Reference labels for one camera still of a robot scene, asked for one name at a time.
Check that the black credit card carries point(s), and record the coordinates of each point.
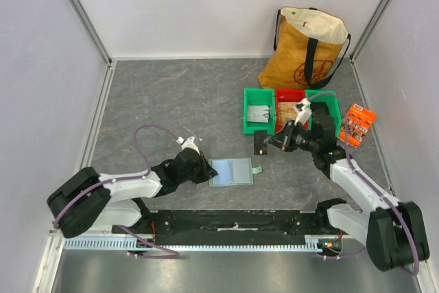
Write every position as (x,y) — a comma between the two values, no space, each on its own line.
(260,146)

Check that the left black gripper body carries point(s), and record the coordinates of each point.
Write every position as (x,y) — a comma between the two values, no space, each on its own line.
(199,173)

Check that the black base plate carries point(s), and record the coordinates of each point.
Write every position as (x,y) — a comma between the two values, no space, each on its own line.
(168,224)

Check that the orange packet box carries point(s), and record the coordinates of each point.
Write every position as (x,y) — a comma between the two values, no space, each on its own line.
(356,124)

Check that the light green card holder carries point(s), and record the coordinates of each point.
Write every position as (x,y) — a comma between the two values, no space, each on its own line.
(233,172)

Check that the green bin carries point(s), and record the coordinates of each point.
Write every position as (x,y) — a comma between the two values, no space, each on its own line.
(332,107)
(259,97)

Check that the brown cards in bin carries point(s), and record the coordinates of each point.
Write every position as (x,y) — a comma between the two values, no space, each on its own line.
(285,112)

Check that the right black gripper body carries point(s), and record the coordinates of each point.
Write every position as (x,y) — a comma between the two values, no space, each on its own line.
(288,137)

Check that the aluminium frame rail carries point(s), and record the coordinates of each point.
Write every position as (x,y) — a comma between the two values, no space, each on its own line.
(329,217)

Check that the grey cable duct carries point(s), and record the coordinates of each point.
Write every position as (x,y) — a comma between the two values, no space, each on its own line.
(132,244)

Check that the right green bin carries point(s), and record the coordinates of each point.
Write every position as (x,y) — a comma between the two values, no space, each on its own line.
(332,107)

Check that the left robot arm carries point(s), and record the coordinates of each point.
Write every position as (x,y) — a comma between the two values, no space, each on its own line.
(90,199)

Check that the red bin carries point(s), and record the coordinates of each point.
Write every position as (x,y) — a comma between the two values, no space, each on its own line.
(287,95)

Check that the silver cards in bin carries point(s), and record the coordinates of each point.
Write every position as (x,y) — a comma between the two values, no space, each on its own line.
(258,113)

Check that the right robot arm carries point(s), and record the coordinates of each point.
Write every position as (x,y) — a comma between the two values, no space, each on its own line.
(386,254)

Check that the yellow tote bag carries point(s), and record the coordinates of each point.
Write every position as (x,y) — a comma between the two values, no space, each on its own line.
(307,43)

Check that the left green bin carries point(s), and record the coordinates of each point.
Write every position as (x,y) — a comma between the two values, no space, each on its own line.
(259,97)

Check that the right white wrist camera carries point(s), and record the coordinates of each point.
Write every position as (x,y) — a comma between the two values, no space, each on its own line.
(303,112)

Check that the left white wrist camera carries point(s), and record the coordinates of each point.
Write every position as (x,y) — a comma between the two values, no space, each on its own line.
(188,143)

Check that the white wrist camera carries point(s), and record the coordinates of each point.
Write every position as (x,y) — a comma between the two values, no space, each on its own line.
(303,112)
(188,143)

